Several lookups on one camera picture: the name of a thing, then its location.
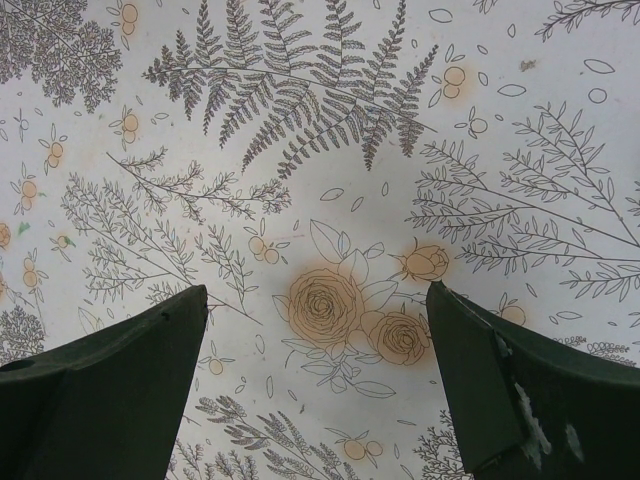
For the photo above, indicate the floral table mat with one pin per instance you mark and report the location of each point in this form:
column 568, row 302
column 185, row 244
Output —
column 317, row 166

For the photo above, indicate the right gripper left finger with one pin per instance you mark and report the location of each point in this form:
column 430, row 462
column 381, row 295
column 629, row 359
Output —
column 108, row 405

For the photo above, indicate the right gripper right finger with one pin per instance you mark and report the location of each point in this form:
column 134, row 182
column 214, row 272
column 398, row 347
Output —
column 524, row 406

